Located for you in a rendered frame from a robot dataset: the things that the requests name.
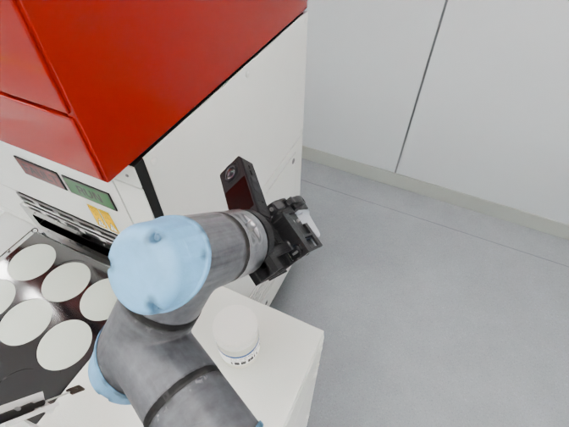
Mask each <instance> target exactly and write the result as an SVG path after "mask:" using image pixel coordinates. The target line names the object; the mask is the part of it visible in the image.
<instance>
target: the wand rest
mask: <svg viewBox="0 0 569 427"><path fill-rule="evenodd" d="M41 400H45V399H44V395H43V391H41V392H38V393H36V394H33V395H30V396H27V397H24V398H21V399H19V400H16V401H13V402H9V403H7V404H4V405H2V406H0V413H5V412H7V411H9V410H12V409H14V408H16V407H20V406H23V405H25V404H27V403H30V402H33V403H35V402H39V401H41ZM57 406H59V403H58V402H55V403H52V404H50V403H48V402H45V405H43V406H40V407H38V408H35V409H34V411H32V412H30V413H27V414H24V415H22V416H19V417H18V418H15V419H11V420H9V421H7V422H5V423H2V424H0V427H41V426H39V425H37V424H34V423H31V422H30V421H28V420H27V419H29V418H31V417H33V416H36V415H37V414H40V413H44V412H45V413H47V414H50V413H53V411H54V408H55V407H57Z"/></svg>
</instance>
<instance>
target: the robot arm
mask: <svg viewBox="0 0 569 427"><path fill-rule="evenodd" d="M220 180H221V182H222V186H223V189H224V195H225V199H226V202H227V205H228V209H229V210H224V211H217V212H209V213H196V214H189V215H165V216H162V217H159V218H156V219H153V220H150V221H145V222H140V223H137V224H134V225H131V226H129V227H127V228H126V229H124V230H123V231H121V232H120V233H119V235H118V236H117V237H116V238H115V240H114V241H113V244H112V246H111V248H110V251H109V254H108V258H109V260H110V268H109V269H108V278H109V282H110V285H111V287H112V289H113V292H114V294H115V296H116V297H117V298H118V299H117V301H116V303H115V304H114V306H113V309H112V312H111V313H110V315H109V317H108V320H107V322H106V324H105V325H104V326H103V327H102V329H101V330H100V332H99V334H98V336H97V339H96V342H95V346H94V351H93V353H92V355H91V359H90V362H89V365H88V376H89V381H90V382H91V386H92V387H93V389H94V390H95V392H96V393H97V394H98V395H102V396H104V397H106V398H107V399H108V400H109V401H110V402H112V403H116V404H119V405H131V406H132V407H133V408H134V410H135V412H136V414H137V416H138V417H139V419H140V421H141V422H142V424H143V426H144V427H263V422H262V421H261V420H259V422H258V420H257V419H256V417H255V416H254V415H253V413H252V412H251V410H250V409H249V408H248V407H247V405H245V403H244V402H243V401H242V399H241V398H240V396H239V395H238V394H237V392H236V391H235V389H234V388H233V387H232V385H231V384H230V383H229V382H228V381H227V380H226V378H225V377H224V375H223V374H222V373H221V371H220V370H219V368H218V366H217V365H216V364H215V362H214V361H213V360H212V359H211V358H210V356H209V355H208V354H207V352H206V351H205V349H204V348H203V347H202V345H201V344H200V343H199V341H198V340H197V339H196V338H195V337H194V336H193V334H192V333H191V330H192V328H193V326H194V325H195V323H196V321H197V320H198V318H199V316H200V314H201V312H202V309H203V307H204V306H205V304H206V302H207V300H208V298H209V297H210V296H211V294H212V293H213V292H214V291H215V290H216V289H217V288H219V287H221V286H224V285H227V284H229V283H230V282H232V281H235V280H238V279H239V278H242V277H244V276H246V275H249V276H250V277H251V279H252V281H253V282H254V284H255V285H256V286H258V285H260V284H262V283H263V282H264V281H266V280H269V281H270V280H273V279H275V278H276V277H278V276H280V275H282V274H284V273H286V272H287V270H286V269H288V268H289V267H290V266H291V265H292V264H293V263H295V262H297V261H298V260H299V259H301V258H302V257H304V256H306V255H308V254H309V253H310V252H312V251H313V250H316V249H318V248H320V247H321V246H322V245H323V244H322V243H321V242H320V240H319V239H318V237H320V233H319V230H318V228H317V226H316V225H315V224H314V222H313V220H312V218H311V216H310V214H309V212H310V211H309V208H308V206H307V205H306V202H305V200H304V199H303V198H302V196H295V197H289V198H288V199H287V200H286V199H285V198H281V199H279V200H276V201H274V202H271V203H270V204H269V205H268V206H267V204H266V201H265V198H264V196H263V194H262V189H261V187H260V184H259V181H258V178H257V175H256V172H255V170H254V167H253V164H252V163H250V162H249V161H247V160H245V159H243V158H242V157H240V156H238V157H237V158H236V159H235V160H234V161H233V162H232V163H231V164H230V165H228V166H227V167H226V169H225V170H224V171H223V172H222V173H221V174H220ZM312 240H314V242H315V243H316V246H315V245H314V244H313V242H312ZM292 260H293V261H292Z"/></svg>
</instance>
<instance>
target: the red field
mask: <svg viewBox="0 0 569 427"><path fill-rule="evenodd" d="M16 160H17V161H18V162H19V164H20V166H21V167H22V168H23V170H24V171H25V172H26V174H29V175H33V176H35V177H36V178H39V179H41V180H44V181H47V182H49V183H51V184H54V185H55V186H59V187H61V188H64V187H63V186H62V184H61V183H60V181H59V179H58V177H57V176H56V175H55V174H54V173H51V172H49V171H46V170H44V169H41V168H38V167H36V166H34V165H32V164H28V163H26V162H24V161H21V160H19V159H16Z"/></svg>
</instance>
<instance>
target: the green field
mask: <svg viewBox="0 0 569 427"><path fill-rule="evenodd" d="M64 180H65V182H66V183H67V185H68V186H69V189H70V190H71V191H72V192H73V193H75V194H78V195H80V196H83V197H85V198H88V199H90V200H92V201H94V202H98V203H100V204H102V205H104V206H106V207H109V208H112V209H114V208H113V205H112V203H111V202H110V200H109V198H108V195H106V194H103V193H101V192H99V191H95V190H93V189H91V188H89V187H86V186H83V185H81V184H78V183H76V182H73V181H72V180H68V179H65V178H64Z"/></svg>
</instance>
